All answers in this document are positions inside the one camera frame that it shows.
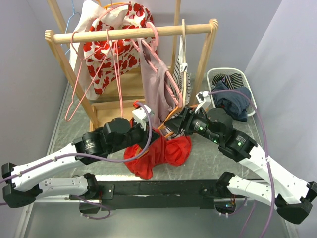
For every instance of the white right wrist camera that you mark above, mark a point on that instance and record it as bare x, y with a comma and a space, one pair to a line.
204, 100

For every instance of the beige wooden hanger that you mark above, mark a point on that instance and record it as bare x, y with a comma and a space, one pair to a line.
184, 63

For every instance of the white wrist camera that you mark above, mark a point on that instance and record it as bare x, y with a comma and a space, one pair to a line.
142, 116
204, 100

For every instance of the red floral white dress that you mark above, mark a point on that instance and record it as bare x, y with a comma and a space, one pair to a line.
130, 16

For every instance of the navy blue tank top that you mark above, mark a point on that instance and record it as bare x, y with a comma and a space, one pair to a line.
234, 104

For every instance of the white garment behind rack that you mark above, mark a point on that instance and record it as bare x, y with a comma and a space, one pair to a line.
90, 11

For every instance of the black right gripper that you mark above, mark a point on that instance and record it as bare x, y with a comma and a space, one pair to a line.
184, 121

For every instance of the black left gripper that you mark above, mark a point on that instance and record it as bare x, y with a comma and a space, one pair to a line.
145, 136

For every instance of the pale pink tank top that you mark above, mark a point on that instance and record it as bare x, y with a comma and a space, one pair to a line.
156, 95

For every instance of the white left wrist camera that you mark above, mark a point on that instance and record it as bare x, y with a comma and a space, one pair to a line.
142, 116

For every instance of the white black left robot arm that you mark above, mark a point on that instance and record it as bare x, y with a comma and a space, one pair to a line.
29, 182

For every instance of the red tank top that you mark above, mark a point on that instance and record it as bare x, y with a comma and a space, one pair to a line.
143, 167

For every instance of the wooden clothes rack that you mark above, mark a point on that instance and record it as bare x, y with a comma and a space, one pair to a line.
199, 43

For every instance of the blue wire hanger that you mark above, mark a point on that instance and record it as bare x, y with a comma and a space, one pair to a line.
73, 18

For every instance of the dark striped tank top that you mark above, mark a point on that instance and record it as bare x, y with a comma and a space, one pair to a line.
232, 81

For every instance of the white perforated plastic basket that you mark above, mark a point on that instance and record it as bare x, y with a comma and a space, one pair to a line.
234, 92

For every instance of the white black striped tank top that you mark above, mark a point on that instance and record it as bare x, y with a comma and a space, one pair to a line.
178, 75

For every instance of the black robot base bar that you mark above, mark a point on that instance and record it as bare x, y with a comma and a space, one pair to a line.
159, 194

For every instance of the pink plastic hanger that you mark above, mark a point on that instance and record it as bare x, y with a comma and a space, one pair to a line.
155, 62

